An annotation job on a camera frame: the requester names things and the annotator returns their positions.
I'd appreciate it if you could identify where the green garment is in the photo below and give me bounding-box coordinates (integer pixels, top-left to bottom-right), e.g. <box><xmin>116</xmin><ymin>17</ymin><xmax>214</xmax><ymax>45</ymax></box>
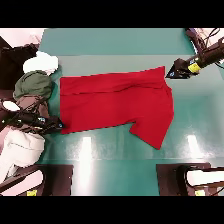
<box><xmin>12</xmin><ymin>69</ymin><xmax>56</xmax><ymax>101</ymax></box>

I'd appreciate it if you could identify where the black cable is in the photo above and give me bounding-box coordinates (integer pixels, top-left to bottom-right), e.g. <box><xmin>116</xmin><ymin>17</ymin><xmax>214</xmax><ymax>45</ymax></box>
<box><xmin>199</xmin><ymin>27</ymin><xmax>222</xmax><ymax>48</ymax></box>

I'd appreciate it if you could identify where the cream garment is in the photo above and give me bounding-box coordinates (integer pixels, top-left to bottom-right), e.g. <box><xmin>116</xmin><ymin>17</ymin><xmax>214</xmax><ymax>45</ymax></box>
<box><xmin>0</xmin><ymin>127</ymin><xmax>46</xmax><ymax>185</ymax></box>

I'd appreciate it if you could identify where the brown garment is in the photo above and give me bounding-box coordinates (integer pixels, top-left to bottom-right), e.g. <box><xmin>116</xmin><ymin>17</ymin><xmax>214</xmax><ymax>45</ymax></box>
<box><xmin>15</xmin><ymin>94</ymin><xmax>52</xmax><ymax>121</ymax></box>

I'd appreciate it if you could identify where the white garment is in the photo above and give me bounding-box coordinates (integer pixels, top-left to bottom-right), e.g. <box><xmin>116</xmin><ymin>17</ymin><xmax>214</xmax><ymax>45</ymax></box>
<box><xmin>22</xmin><ymin>50</ymin><xmax>60</xmax><ymax>76</ymax></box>

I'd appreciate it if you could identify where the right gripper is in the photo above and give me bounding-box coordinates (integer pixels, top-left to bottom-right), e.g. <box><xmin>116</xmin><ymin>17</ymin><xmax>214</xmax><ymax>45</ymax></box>
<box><xmin>165</xmin><ymin>57</ymin><xmax>202</xmax><ymax>80</ymax></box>

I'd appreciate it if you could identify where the red T-shirt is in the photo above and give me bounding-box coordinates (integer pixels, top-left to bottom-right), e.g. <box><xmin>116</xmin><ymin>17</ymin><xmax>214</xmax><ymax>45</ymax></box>
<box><xmin>59</xmin><ymin>65</ymin><xmax>175</xmax><ymax>151</ymax></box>

